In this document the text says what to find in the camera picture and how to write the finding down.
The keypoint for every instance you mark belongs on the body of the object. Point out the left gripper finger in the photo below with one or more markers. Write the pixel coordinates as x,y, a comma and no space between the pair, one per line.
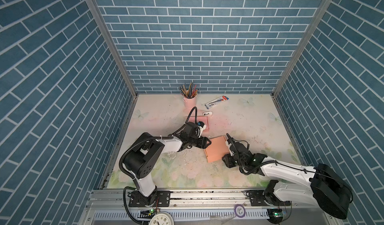
205,140
203,145

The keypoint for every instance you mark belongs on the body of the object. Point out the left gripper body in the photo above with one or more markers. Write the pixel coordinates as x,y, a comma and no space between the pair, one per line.
192,141

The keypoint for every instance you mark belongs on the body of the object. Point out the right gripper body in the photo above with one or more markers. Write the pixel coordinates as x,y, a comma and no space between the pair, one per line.
241,164

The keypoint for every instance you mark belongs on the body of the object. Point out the peach paper box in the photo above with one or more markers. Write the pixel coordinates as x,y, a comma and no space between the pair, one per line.
217,149

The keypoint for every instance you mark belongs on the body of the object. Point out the pink paper box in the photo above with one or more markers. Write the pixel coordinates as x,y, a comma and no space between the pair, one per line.
204,120

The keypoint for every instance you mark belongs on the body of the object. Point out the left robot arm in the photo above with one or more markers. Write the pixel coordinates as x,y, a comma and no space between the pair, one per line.
138,161

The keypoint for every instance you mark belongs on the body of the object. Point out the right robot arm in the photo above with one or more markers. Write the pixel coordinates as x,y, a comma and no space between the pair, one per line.
318,186

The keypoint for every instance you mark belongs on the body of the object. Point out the blue white pen box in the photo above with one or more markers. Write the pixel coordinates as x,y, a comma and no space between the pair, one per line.
216,102

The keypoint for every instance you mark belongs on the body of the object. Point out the pink pencil bucket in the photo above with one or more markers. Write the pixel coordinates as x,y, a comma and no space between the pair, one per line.
190,101

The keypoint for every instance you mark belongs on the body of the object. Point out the coloured pencils bundle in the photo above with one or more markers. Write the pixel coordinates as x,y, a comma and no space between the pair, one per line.
189,91

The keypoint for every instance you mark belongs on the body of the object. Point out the purple tape roll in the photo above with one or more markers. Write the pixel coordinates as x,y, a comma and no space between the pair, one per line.
240,211

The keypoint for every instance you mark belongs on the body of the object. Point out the white round clock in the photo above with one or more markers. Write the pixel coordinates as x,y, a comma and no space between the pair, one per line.
162,218

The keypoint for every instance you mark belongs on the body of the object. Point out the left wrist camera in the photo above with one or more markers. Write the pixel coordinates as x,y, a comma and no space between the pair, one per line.
202,126

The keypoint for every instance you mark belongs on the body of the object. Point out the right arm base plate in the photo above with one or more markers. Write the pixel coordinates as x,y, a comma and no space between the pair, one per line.
258,199

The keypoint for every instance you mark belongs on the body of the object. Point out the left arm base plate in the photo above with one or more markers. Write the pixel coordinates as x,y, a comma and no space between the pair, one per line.
155,199

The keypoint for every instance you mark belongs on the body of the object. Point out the metal base rail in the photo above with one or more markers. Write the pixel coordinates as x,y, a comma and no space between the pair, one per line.
200,206

